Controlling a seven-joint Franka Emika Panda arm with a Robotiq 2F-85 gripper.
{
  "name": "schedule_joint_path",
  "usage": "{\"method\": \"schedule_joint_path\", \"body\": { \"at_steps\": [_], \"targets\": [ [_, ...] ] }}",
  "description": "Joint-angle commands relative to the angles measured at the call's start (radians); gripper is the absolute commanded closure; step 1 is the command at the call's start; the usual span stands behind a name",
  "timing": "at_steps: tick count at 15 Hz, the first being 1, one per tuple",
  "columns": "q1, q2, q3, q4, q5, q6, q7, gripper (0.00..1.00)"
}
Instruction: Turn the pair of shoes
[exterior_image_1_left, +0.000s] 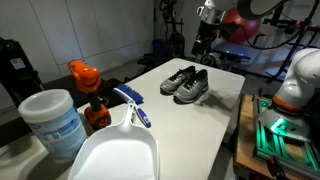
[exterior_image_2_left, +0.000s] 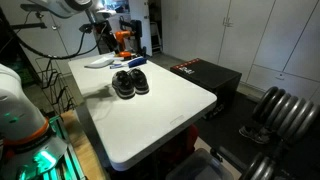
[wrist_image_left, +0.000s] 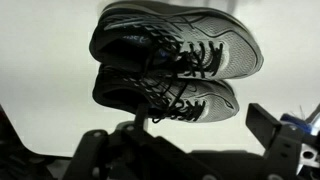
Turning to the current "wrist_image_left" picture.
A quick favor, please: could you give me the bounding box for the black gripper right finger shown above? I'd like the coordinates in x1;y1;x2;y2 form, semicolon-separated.
245;103;281;149

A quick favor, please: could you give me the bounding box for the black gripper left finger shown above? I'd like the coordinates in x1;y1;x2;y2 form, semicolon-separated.
134;103;149;133

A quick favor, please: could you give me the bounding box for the blue object at right edge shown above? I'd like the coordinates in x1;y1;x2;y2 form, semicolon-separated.
280;113;320;136

